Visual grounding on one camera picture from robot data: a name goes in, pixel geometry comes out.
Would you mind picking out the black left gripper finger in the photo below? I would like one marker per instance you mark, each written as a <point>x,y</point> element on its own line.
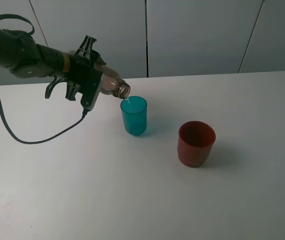
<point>86,51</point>

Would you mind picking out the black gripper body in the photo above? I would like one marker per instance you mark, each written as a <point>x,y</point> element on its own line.
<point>81,71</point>

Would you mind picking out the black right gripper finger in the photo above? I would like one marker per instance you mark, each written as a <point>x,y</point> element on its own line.
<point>72,89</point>

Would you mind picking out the smoky transparent plastic bottle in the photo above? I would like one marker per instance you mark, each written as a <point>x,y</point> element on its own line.
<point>112,83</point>

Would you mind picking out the teal translucent plastic cup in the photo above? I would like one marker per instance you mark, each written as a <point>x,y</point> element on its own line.
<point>134,115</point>

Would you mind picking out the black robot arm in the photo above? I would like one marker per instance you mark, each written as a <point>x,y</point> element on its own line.
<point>24,58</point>

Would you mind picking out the red plastic cup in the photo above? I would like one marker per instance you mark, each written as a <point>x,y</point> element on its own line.
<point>195,141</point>

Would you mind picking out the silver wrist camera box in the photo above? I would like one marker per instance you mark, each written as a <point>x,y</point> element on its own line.
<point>90,93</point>

